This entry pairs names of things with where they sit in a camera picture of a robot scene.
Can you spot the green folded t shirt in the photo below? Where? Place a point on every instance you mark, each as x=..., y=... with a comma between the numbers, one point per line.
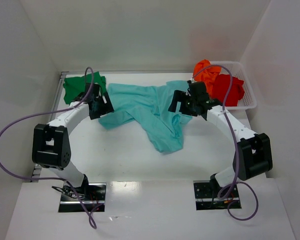
x=75, y=85

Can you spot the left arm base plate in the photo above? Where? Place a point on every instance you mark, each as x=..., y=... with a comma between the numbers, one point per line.
x=94, y=200

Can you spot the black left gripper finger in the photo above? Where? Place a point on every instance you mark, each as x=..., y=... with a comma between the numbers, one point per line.
x=95, y=110
x=106, y=106

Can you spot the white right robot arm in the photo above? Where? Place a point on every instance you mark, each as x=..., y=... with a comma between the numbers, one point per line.
x=253, y=155

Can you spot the orange t shirt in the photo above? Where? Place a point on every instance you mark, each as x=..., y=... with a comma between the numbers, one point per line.
x=208, y=76

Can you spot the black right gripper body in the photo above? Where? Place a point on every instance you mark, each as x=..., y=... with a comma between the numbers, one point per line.
x=181, y=104

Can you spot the teal t shirt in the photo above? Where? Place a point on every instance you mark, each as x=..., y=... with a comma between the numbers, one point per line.
x=148, y=106

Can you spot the white plastic basket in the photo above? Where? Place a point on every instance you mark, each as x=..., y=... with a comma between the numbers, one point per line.
x=237, y=70

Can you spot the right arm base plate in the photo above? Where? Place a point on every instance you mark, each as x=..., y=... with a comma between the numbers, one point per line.
x=206, y=198

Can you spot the red t shirt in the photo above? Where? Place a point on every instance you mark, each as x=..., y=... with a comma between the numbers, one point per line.
x=221, y=86

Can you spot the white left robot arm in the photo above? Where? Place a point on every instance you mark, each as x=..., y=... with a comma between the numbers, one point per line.
x=51, y=147

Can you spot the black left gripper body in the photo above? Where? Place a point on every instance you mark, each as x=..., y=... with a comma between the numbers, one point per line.
x=103, y=104

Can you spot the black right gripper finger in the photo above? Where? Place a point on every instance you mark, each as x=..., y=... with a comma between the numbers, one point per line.
x=177, y=97
x=186, y=106

